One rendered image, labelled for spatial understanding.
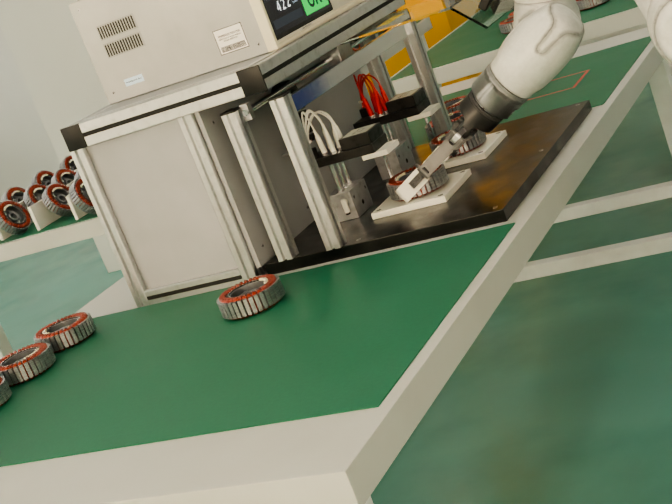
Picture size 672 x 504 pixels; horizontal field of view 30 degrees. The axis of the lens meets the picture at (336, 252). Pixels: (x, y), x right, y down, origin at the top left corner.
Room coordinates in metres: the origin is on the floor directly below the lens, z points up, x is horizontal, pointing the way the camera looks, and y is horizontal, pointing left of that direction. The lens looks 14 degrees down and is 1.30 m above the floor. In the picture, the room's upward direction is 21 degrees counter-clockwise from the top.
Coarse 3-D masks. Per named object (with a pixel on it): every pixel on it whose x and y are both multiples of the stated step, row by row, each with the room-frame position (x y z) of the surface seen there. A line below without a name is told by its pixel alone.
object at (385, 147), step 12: (348, 132) 2.31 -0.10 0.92; (360, 132) 2.26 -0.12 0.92; (372, 132) 2.25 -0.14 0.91; (348, 144) 2.26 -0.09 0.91; (360, 144) 2.25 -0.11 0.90; (372, 144) 2.24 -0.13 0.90; (384, 144) 2.28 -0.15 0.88; (396, 144) 2.27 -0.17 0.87; (324, 156) 2.29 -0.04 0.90; (336, 156) 2.27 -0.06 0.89; (348, 156) 2.26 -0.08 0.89; (360, 156) 2.25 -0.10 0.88; (372, 156) 2.24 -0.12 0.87; (336, 168) 2.31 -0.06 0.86; (336, 180) 2.29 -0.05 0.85; (348, 180) 2.33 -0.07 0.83
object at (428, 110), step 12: (396, 96) 2.50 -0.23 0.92; (408, 96) 2.45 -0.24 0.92; (420, 96) 2.48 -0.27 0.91; (396, 108) 2.47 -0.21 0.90; (408, 108) 2.45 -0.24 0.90; (420, 108) 2.46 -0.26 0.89; (432, 108) 2.45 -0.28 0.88; (360, 120) 2.53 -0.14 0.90; (372, 120) 2.49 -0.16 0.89; (384, 120) 2.48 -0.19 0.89; (396, 120) 2.47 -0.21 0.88; (408, 120) 2.46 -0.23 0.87; (384, 132) 2.52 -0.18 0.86
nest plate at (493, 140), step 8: (488, 136) 2.48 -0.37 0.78; (496, 136) 2.45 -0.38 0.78; (504, 136) 2.46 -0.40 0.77; (488, 144) 2.41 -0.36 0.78; (496, 144) 2.41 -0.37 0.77; (472, 152) 2.39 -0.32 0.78; (480, 152) 2.36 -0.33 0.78; (488, 152) 2.37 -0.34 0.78; (448, 160) 2.40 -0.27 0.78; (456, 160) 2.38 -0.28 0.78; (464, 160) 2.37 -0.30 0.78; (472, 160) 2.36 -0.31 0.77
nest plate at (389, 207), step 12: (456, 180) 2.22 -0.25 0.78; (432, 192) 2.20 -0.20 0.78; (444, 192) 2.16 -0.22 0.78; (384, 204) 2.24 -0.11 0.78; (396, 204) 2.21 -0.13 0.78; (408, 204) 2.18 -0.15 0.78; (420, 204) 2.16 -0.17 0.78; (432, 204) 2.15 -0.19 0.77; (372, 216) 2.21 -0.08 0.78; (384, 216) 2.20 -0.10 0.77
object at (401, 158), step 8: (400, 144) 2.52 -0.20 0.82; (408, 144) 2.54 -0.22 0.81; (392, 152) 2.48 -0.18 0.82; (400, 152) 2.50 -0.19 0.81; (408, 152) 2.53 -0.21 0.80; (376, 160) 2.50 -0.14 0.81; (392, 160) 2.49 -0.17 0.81; (400, 160) 2.49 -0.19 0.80; (408, 160) 2.52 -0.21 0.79; (384, 168) 2.50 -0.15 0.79; (392, 168) 2.49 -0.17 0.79; (400, 168) 2.48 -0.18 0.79; (408, 168) 2.51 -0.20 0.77; (384, 176) 2.50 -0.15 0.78
